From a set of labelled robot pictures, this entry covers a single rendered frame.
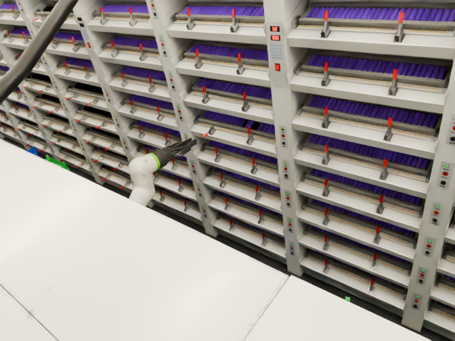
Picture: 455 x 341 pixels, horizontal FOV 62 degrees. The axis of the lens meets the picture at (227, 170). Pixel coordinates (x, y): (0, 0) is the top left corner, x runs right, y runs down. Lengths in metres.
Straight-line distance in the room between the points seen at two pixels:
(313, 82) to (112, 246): 1.38
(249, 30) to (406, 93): 0.70
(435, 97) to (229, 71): 0.90
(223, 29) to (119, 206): 1.48
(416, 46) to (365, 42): 0.17
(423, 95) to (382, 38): 0.25
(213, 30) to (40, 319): 1.63
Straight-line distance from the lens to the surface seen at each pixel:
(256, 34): 1.71
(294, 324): 0.29
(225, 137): 2.11
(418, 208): 1.86
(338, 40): 1.52
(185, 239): 0.36
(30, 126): 4.57
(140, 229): 0.38
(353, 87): 1.59
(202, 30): 1.90
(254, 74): 1.80
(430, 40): 1.46
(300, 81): 1.68
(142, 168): 1.80
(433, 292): 2.12
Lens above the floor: 1.97
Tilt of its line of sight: 35 degrees down
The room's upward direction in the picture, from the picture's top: 11 degrees counter-clockwise
